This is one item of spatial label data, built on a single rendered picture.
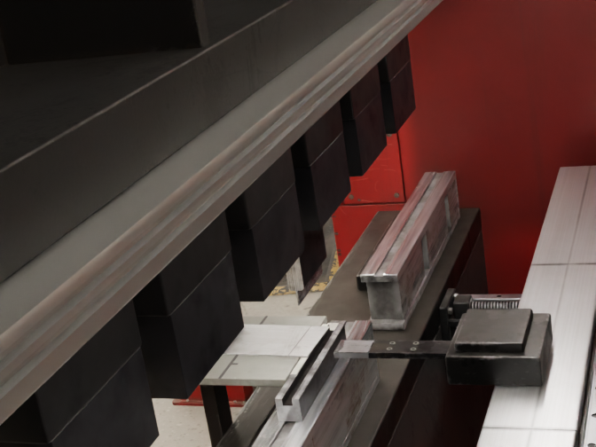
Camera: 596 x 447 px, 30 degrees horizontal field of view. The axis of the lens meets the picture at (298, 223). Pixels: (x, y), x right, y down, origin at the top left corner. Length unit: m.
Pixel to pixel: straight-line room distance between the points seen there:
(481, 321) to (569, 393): 0.14
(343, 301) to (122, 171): 1.39
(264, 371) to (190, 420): 2.06
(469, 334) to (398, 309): 0.42
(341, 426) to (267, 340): 0.15
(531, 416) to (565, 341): 0.18
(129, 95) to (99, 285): 0.11
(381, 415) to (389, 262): 0.33
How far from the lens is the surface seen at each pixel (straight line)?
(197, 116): 0.56
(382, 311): 1.74
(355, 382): 1.48
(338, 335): 1.45
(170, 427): 3.43
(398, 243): 1.82
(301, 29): 0.73
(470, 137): 2.18
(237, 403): 3.46
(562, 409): 1.27
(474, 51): 2.14
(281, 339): 1.46
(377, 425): 1.49
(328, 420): 1.37
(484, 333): 1.33
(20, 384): 0.38
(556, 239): 1.73
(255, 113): 0.59
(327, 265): 4.37
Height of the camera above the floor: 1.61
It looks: 19 degrees down
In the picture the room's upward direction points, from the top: 9 degrees counter-clockwise
